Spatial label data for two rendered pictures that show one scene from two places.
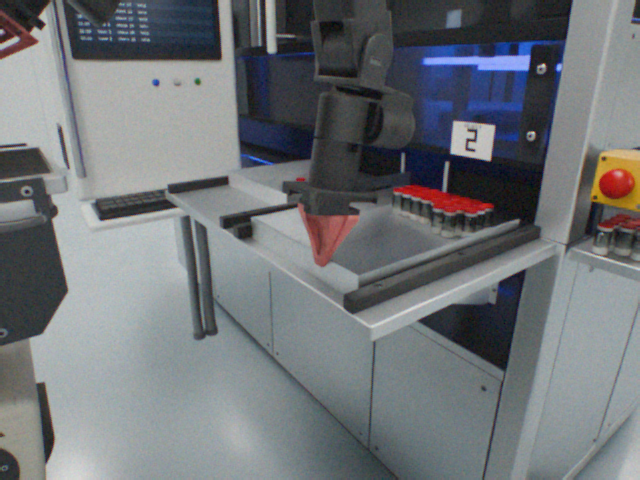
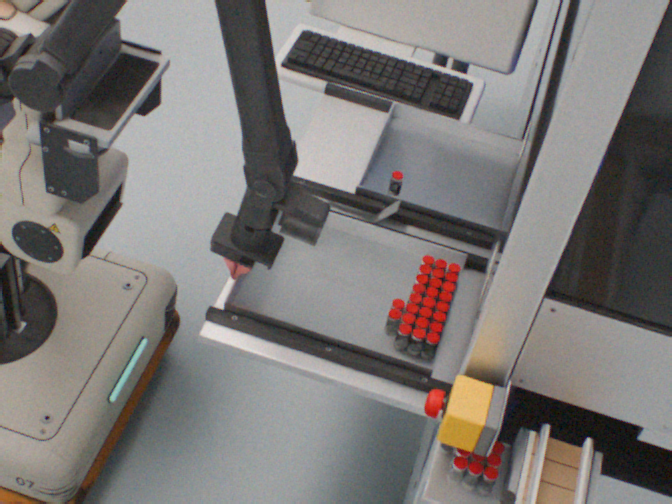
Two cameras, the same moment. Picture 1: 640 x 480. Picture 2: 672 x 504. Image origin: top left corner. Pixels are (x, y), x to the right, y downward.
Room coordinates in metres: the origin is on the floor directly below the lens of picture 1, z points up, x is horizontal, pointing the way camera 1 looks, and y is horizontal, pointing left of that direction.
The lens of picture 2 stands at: (-0.16, -0.87, 2.15)
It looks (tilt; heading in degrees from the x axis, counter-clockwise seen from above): 47 degrees down; 45
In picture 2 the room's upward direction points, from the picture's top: 11 degrees clockwise
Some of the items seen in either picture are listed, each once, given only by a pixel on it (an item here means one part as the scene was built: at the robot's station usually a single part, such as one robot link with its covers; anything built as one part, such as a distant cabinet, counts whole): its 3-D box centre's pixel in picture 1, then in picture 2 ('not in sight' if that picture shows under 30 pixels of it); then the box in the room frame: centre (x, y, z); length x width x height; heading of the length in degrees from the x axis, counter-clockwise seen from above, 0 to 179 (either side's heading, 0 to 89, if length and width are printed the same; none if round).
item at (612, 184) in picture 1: (617, 183); (438, 404); (0.56, -0.40, 0.99); 0.04 x 0.04 x 0.04; 36
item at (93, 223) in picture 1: (169, 201); (383, 68); (1.16, 0.43, 0.79); 0.45 x 0.28 x 0.03; 124
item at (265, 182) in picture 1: (319, 178); (461, 175); (0.99, 0.00, 0.90); 0.34 x 0.26 x 0.04; 126
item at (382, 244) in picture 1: (385, 228); (349, 284); (0.65, -0.10, 0.90); 0.34 x 0.26 x 0.04; 126
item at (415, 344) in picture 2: (439, 209); (428, 305); (0.72, -0.21, 0.90); 0.18 x 0.02 x 0.05; 36
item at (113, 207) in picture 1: (173, 196); (378, 72); (1.12, 0.40, 0.82); 0.40 x 0.14 x 0.02; 124
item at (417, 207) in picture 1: (431, 211); (414, 301); (0.71, -0.19, 0.90); 0.18 x 0.02 x 0.05; 36
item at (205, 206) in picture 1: (340, 212); (400, 234); (0.81, -0.04, 0.87); 0.70 x 0.48 x 0.02; 36
